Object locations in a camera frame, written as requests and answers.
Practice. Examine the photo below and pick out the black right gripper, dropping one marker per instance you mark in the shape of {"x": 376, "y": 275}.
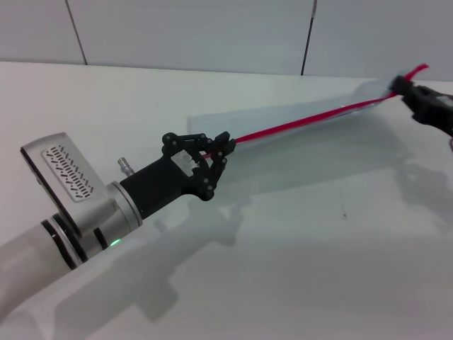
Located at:
{"x": 431, "y": 106}

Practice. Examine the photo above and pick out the clear document bag red zipper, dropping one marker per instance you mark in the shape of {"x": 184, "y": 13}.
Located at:
{"x": 283, "y": 117}

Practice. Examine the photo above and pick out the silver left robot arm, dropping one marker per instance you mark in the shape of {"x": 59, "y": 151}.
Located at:
{"x": 117, "y": 209}

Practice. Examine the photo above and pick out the metal plug on left gripper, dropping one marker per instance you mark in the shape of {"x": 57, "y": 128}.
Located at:
{"x": 125, "y": 165}

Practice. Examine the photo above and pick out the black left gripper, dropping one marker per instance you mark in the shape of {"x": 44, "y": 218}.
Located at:
{"x": 166, "y": 177}

